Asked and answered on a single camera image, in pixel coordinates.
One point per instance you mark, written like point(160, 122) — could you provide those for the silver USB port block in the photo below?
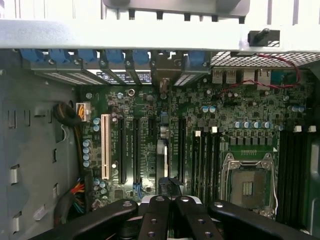
point(220, 76)

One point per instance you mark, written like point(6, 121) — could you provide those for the short black expansion slot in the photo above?
point(151, 126)

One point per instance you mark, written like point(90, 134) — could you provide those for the green motherboard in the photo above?
point(225, 105)

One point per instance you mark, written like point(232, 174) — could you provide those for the long black expansion slot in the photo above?
point(122, 150)
point(182, 150)

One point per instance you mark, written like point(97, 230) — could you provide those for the blue card retention clip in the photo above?
point(86, 55)
point(113, 56)
point(30, 55)
point(58, 55)
point(141, 57)
point(197, 57)

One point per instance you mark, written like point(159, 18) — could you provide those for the silver network port block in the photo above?
point(257, 77)

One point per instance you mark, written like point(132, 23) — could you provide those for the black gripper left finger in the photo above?
point(155, 220)

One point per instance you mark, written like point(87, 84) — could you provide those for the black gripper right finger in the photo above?
point(192, 220)

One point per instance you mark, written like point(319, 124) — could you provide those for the blue rear port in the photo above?
point(285, 77)

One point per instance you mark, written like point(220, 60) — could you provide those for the white power connector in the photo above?
point(85, 112)

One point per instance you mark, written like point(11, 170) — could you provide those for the black RAM slot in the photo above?
point(297, 175)
point(290, 175)
point(214, 162)
point(206, 165)
point(282, 175)
point(305, 175)
point(197, 162)

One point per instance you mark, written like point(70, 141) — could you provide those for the open dark PC case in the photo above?
point(125, 32)

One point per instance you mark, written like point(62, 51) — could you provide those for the metal CPU socket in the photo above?
point(250, 185)

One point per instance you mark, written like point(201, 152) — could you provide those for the white expansion slot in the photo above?
point(105, 150)

